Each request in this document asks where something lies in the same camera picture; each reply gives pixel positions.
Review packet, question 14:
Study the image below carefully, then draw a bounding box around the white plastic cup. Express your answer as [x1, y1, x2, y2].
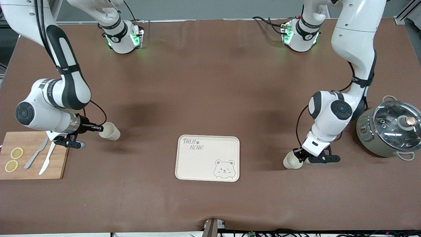
[283, 151, 304, 170]
[99, 122, 121, 141]

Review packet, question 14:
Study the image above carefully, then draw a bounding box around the glass pot lid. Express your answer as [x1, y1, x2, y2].
[373, 100, 421, 143]

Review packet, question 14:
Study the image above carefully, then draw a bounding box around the black right base cable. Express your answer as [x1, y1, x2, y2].
[123, 0, 138, 22]

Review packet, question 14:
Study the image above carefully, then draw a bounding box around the cream tray with bear print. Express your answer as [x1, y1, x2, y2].
[175, 135, 240, 182]

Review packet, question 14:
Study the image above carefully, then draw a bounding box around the grey-green electric cooking pot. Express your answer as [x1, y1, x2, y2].
[356, 95, 421, 161]

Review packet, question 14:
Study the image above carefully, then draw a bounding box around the grey plastic knife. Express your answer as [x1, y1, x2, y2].
[24, 137, 49, 170]

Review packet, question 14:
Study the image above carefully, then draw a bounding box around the metal table edge bracket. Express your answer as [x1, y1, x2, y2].
[203, 218, 226, 237]

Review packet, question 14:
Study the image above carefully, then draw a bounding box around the white plastic knife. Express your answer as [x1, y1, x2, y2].
[39, 141, 58, 175]

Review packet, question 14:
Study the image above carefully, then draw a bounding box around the bamboo cutting board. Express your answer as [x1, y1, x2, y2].
[0, 131, 73, 180]

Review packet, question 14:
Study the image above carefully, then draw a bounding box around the brown table mat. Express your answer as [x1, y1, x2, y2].
[0, 18, 421, 235]

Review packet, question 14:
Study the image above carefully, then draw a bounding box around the black left base cable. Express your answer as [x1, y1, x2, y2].
[252, 16, 287, 35]

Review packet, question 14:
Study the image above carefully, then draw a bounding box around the black base cable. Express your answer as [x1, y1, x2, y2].
[252, 16, 287, 35]
[123, 0, 138, 22]

